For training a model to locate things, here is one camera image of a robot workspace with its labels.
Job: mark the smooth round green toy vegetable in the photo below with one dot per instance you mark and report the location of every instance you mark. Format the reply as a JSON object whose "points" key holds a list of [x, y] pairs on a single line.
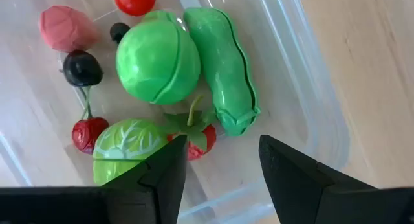
{"points": [[155, 62]]}

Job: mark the pink toy berry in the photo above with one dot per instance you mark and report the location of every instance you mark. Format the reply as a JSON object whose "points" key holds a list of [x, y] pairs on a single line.
{"points": [[64, 28]]}

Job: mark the clear plastic tupperware container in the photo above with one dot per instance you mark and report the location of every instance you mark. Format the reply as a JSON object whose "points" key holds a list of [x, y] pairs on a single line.
{"points": [[291, 88]]}

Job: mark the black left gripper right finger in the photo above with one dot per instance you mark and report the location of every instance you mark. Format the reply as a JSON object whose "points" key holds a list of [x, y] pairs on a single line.
{"points": [[291, 185]]}

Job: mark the small black toy berry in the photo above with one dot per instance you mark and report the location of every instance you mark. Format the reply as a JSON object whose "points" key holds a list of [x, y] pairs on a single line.
{"points": [[119, 31]]}

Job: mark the green toy cabbage white veins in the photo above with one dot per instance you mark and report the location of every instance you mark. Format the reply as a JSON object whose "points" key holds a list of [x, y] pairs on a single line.
{"points": [[126, 143]]}

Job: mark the green toy pea pod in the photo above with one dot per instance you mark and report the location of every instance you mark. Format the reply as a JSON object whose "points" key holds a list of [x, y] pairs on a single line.
{"points": [[223, 72]]}

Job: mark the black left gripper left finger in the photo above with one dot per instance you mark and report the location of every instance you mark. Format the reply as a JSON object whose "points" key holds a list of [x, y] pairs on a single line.
{"points": [[161, 185]]}

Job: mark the red toy strawberry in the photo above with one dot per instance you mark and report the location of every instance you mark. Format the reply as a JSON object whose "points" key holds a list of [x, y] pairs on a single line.
{"points": [[203, 148]]}

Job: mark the black toy cherry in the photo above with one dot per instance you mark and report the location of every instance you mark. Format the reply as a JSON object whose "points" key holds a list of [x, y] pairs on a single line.
{"points": [[82, 68]]}

